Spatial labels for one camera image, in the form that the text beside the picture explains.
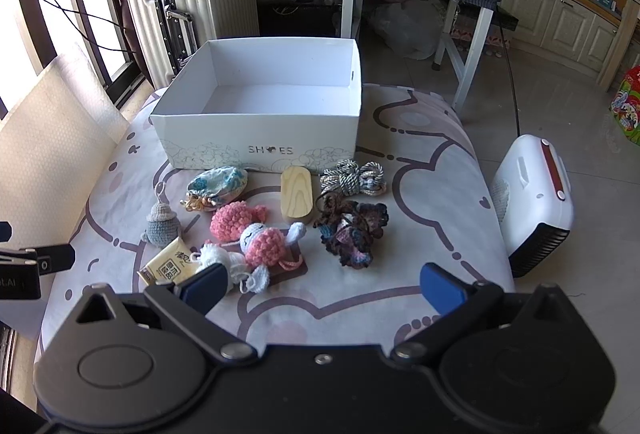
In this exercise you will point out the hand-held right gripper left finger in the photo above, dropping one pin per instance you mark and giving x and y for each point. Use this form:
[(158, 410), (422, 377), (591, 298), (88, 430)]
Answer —
[(202, 286)]

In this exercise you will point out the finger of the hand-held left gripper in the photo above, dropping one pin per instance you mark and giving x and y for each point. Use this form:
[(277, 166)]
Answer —
[(56, 258), (5, 231)]

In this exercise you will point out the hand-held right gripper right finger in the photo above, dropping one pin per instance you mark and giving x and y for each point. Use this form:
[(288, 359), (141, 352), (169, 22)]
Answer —
[(442, 289)]

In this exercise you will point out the white crochet ball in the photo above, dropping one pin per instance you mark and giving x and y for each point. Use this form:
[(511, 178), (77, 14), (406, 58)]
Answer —
[(222, 259)]

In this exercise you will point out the yellow tissue packet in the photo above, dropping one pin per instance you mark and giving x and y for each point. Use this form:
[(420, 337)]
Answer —
[(172, 264)]

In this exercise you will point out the pink crochet fish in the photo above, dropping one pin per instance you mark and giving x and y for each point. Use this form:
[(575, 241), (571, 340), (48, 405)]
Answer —
[(232, 221)]

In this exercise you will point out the pink white crochet doll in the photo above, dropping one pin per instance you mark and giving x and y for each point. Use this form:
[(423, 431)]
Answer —
[(265, 246)]

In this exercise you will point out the dark crochet flower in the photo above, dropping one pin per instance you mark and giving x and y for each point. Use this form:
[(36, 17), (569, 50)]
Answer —
[(350, 234)]

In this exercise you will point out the wooden block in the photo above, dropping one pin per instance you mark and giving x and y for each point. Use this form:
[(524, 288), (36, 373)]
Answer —
[(297, 194)]

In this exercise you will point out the white shoe box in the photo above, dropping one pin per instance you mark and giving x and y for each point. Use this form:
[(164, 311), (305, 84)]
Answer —
[(210, 139)]

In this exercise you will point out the printed blanket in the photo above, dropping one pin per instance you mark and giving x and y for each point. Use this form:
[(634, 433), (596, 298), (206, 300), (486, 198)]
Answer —
[(425, 214)]

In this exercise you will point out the white space heater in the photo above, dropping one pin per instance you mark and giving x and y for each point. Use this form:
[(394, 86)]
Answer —
[(530, 214)]

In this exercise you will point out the colourful printed box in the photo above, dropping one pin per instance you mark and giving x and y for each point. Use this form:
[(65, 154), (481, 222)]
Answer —
[(627, 109)]

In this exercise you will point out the clear plastic bag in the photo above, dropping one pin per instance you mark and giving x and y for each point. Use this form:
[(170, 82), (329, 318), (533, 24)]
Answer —
[(405, 29)]

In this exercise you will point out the black storage box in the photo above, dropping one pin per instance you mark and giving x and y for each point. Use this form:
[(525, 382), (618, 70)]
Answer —
[(295, 19)]

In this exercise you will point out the cream cabinet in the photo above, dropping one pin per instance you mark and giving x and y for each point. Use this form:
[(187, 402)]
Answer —
[(565, 19)]

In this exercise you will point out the dark window frame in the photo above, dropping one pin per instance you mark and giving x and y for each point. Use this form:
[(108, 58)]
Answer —
[(127, 79)]

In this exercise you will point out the white table frame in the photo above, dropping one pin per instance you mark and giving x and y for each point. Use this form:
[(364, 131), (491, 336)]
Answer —
[(475, 54)]

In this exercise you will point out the wooden post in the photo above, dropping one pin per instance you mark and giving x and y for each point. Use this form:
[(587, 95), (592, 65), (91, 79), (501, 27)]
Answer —
[(617, 44)]

